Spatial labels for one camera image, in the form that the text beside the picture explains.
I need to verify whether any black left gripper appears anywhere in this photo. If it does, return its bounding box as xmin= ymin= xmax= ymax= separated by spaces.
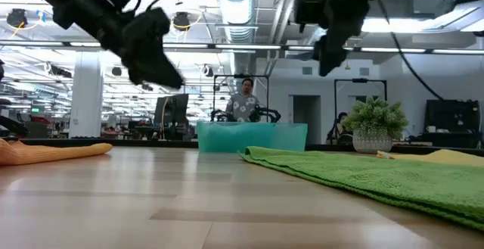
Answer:
xmin=52 ymin=0 xmax=185 ymax=90

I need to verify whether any green microfiber towel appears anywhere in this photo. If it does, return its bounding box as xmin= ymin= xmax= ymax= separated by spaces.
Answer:
xmin=237 ymin=145 xmax=484 ymax=232

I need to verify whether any teal translucent plastic basket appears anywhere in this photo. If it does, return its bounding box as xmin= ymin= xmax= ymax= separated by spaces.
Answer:
xmin=196 ymin=121 xmax=309 ymax=154

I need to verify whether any orange microfiber towel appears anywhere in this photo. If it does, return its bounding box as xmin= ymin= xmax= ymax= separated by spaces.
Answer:
xmin=0 ymin=138 xmax=113 ymax=167

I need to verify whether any yellow microfiber towel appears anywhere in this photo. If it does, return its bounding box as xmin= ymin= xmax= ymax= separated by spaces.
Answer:
xmin=377 ymin=148 xmax=484 ymax=168

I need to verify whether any black computer monitor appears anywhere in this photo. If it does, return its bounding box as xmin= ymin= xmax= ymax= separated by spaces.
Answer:
xmin=153 ymin=93 xmax=190 ymax=129

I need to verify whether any white pillar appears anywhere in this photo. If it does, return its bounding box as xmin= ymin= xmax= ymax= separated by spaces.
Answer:
xmin=69 ymin=50 xmax=104 ymax=139

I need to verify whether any dark doorway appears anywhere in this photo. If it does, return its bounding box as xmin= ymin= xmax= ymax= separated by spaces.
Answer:
xmin=289 ymin=95 xmax=322 ymax=146

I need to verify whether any person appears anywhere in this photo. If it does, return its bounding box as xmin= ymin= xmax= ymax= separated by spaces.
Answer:
xmin=225 ymin=77 xmax=262 ymax=123
xmin=327 ymin=111 xmax=353 ymax=145

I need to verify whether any green potted plant white pot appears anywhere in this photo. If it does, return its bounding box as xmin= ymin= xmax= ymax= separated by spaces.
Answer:
xmin=341 ymin=96 xmax=410 ymax=154

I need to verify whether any black television cabinet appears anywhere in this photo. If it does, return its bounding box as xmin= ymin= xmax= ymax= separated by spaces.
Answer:
xmin=422 ymin=99 xmax=482 ymax=150

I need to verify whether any black ceiling camera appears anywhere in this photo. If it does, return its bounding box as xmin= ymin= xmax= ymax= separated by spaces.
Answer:
xmin=172 ymin=11 xmax=191 ymax=32
xmin=6 ymin=8 xmax=29 ymax=29

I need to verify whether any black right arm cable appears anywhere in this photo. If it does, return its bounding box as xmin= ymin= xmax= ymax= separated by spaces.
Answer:
xmin=377 ymin=0 xmax=446 ymax=101

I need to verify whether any silver ventilation duct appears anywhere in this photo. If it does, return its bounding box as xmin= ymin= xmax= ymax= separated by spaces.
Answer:
xmin=216 ymin=0 xmax=262 ymax=76

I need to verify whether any black metal table frame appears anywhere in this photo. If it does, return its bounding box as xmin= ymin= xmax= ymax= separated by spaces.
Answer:
xmin=18 ymin=138 xmax=484 ymax=157

